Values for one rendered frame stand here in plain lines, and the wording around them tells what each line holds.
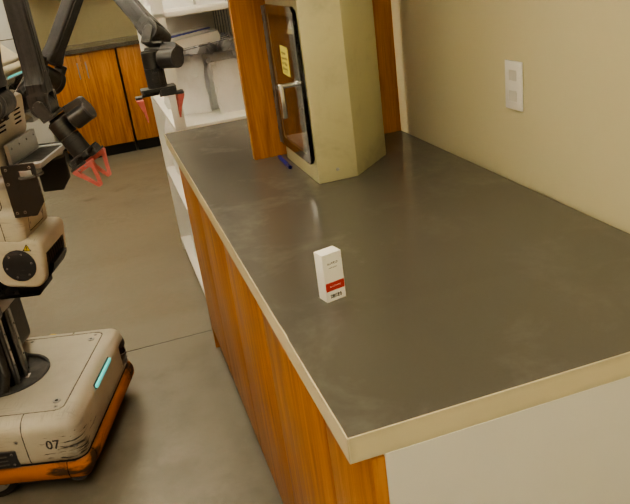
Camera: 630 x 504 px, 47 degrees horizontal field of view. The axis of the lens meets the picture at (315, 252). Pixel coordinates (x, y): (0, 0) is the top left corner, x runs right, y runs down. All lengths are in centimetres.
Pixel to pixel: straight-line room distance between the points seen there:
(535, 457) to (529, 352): 15
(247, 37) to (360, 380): 135
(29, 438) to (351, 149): 135
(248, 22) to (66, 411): 132
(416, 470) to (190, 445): 167
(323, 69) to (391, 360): 97
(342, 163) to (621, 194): 73
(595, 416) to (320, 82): 110
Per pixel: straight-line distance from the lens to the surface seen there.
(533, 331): 115
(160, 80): 222
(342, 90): 189
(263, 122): 223
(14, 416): 252
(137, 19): 230
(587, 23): 156
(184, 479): 247
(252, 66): 220
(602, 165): 158
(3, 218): 238
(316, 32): 185
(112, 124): 688
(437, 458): 102
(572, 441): 113
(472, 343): 112
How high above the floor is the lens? 151
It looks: 23 degrees down
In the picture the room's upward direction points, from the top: 8 degrees counter-clockwise
